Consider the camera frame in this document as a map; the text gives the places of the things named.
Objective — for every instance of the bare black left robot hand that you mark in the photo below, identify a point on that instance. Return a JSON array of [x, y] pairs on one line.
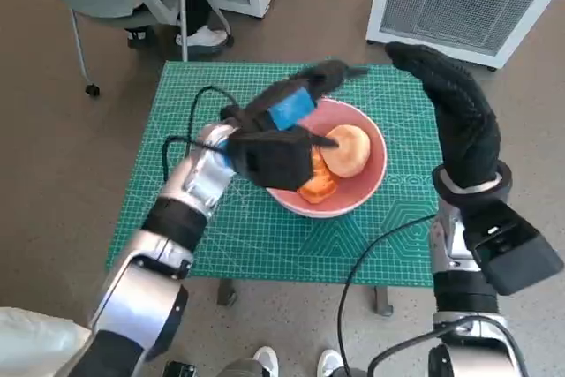
[[291, 103]]

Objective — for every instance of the long braided toy bread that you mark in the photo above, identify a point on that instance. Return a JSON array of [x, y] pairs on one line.
[[318, 187]]

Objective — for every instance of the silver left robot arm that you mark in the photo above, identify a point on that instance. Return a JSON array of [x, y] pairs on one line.
[[194, 183]]

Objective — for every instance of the pink bowl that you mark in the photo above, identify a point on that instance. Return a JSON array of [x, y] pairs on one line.
[[375, 152]]

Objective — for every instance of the grey robot waist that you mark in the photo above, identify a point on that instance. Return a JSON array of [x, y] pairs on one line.
[[240, 370]]

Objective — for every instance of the round toy bread bun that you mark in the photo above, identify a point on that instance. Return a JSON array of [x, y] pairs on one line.
[[348, 152]]

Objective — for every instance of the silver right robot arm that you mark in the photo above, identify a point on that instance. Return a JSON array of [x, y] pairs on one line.
[[446, 240]]

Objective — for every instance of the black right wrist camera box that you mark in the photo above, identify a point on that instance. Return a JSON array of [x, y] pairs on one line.
[[516, 253]]

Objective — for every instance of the green cutting mat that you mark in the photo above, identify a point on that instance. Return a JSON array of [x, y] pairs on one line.
[[247, 236]]

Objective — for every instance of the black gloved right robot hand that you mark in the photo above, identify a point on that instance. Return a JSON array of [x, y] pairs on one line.
[[468, 130]]

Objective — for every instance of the standing person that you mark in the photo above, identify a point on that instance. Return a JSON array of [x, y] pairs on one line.
[[31, 341]]

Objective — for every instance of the seated person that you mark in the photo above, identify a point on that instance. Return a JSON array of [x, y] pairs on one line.
[[198, 2]]

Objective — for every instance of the large white mesh cabinet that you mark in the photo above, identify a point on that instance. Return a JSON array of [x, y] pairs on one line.
[[459, 2]]

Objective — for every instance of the white shoe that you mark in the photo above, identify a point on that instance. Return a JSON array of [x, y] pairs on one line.
[[329, 364], [265, 361]]

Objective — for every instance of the metal table leg bracket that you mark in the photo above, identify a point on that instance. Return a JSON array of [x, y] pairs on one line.
[[227, 293], [384, 302]]

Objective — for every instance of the black device on floor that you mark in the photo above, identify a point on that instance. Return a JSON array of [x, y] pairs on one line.
[[178, 369]]

